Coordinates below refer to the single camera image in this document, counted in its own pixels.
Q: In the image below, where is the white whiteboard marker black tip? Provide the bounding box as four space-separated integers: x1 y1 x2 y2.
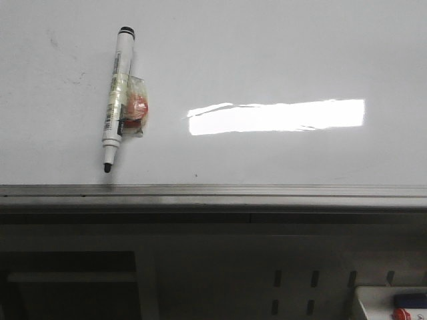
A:
102 26 135 173

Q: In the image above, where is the white whiteboard surface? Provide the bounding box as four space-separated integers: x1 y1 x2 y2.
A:
1 1 426 185

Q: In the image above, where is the white slotted pegboard panel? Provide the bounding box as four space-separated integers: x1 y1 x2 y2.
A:
154 235 426 319

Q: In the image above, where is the white storage bin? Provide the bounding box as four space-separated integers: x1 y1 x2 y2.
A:
350 286 426 319

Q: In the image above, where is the white shelf bar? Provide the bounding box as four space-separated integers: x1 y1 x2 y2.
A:
7 272 137 283

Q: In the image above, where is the aluminium whiteboard frame rail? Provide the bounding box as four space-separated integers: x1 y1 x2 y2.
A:
1 184 426 224

